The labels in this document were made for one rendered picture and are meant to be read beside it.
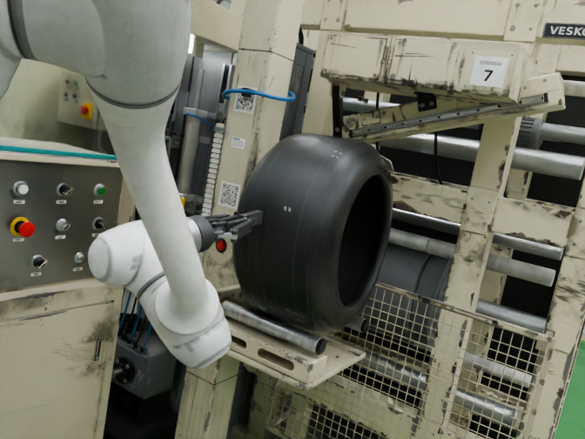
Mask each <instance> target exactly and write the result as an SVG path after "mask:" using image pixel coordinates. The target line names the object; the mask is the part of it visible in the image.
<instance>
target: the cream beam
mask: <svg viewBox="0 0 585 439"><path fill-rule="evenodd" d="M475 56H485V57H508V58H509V60H508V67H507V70H506V75H505V78H504V82H503V86H502V88H499V87H490V86H482V85H473V84H469V83H470V79H471V75H472V71H473V68H474V60H475ZM534 67H535V62H534V61H533V59H532V58H531V57H530V56H529V55H528V53H527V51H526V50H525V48H524V47H523V45H522V44H519V43H504V42H490V41H475V40H460V39H446V38H431V37H403V36H388V35H374V34H359V33H345V32H330V31H328V32H327V36H326V45H325V50H324V55H323V59H322V65H321V69H320V74H319V75H320V76H321V77H323V78H325V79H331V80H339V81H344V82H347V83H349V84H350V85H349V86H347V88H350V89H352V90H359V91H372V92H380V93H387V94H394V95H402V96H410V97H417V95H415V94H414V91H418V92H426V93H433V94H434V95H435V97H446V98H460V99H467V100H475V101H482V102H490V103H498V104H506V105H517V104H518V102H519V101H520V97H521V91H522V87H523V83H524V79H527V78H531V77H532V75H533V70H534Z"/></svg>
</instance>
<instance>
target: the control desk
mask: <svg viewBox="0 0 585 439"><path fill-rule="evenodd" d="M135 212H136V206H135V204H134V202H133V199H132V197H131V194H130V192H129V190H128V187H127V185H126V183H125V181H124V177H123V174H122V172H121V170H120V167H119V164H118V161H117V160H115V159H94V158H84V157H73V156H63V155H52V154H42V153H31V152H10V151H0V439H103V435H104V424H105V417H106V411H107V405H108V399H109V393H110V386H111V375H112V369H113V362H114V356H115V350H116V344H117V338H118V326H119V320H120V314H121V307H122V301H123V295H124V287H123V286H113V285H109V284H106V283H103V282H101V281H98V280H97V279H96V278H95V277H94V276H93V275H92V273H91V270H90V268H89V263H88V252H89V249H90V246H91V244H92V243H93V241H94V240H95V239H96V238H97V236H98V235H99V234H101V233H103V232H105V231H108V230H110V229H112V228H114V227H116V226H120V225H123V224H126V223H129V222H132V221H134V218H135Z"/></svg>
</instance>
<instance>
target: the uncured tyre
mask: <svg viewBox="0 0 585 439"><path fill-rule="evenodd" d="M295 138H297V139H295ZM301 139H304V140H301ZM307 140H310V141H307ZM334 150H338V151H341V152H344V153H345V154H344V155H343V156H342V157H341V159H340V160H337V159H333V158H328V157H329V156H330V154H331V153H332V152H333V151H334ZM284 203H285V204H289V205H293V210H292V215H291V214H287V213H282V212H281V211H282V207H283V205H284ZM256 210H260V211H262V212H263V216H262V223H261V224H258V225H256V226H252V231H251V232H249V233H248V234H246V235H245V236H243V237H241V238H239V239H238V240H237V242H236V243H232V257H233V265H234V270H235V274H236V276H237V279H238V282H239V285H240V287H241V290H242V292H243V295H244V296H245V299H246V300H247V302H248V303H249V304H250V305H251V306H252V307H253V308H254V309H256V310H257V311H258V312H260V313H261V314H264V315H267V316H269V317H272V318H273V319H276V320H278V321H283V322H285V323H288V324H292V325H294V326H297V327H300V328H304V329H307V330H310V331H313V332H316V333H331V332H334V331H336V330H338V329H340V328H343V327H344V326H345V325H347V324H349V323H351V322H352V321H353V320H355V319H356V318H357V316H358V315H359V314H360V312H361V311H362V310H363V308H364V307H365V305H366V304H367V302H368V300H369V298H370V296H371V294H372V292H373V289H374V287H375V285H376V282H377V280H378V278H379V275H380V270H381V268H382V265H383V261H384V259H385V255H386V251H387V244H388V240H389V235H390V230H391V224H392V216H393V184H392V179H391V174H390V171H389V169H388V166H387V163H386V162H385V161H384V159H383V158H382V157H381V156H380V154H379V153H378V151H377V150H376V149H375V148H374V147H373V146H372V145H369V144H368V143H365V142H363V141H361V140H358V139H351V138H339V137H333V136H327V135H319V134H313V133H300V134H295V135H291V136H288V137H286V138H283V139H282V140H280V141H279V142H278V144H276V145H275V146H274V147H273V148H272V149H271V150H270V151H269V152H268V153H267V154H266V155H265V156H264V157H263V158H262V159H261V160H260V161H259V162H258V164H257V165H256V166H255V168H254V169H253V171H252V173H251V175H250V177H249V179H248V180H247V182H246V184H245V188H244V191H243V192H242V195H241V198H240V201H239V206H238V210H237V212H238V213H239V215H240V214H242V213H249V212H252V211H256Z"/></svg>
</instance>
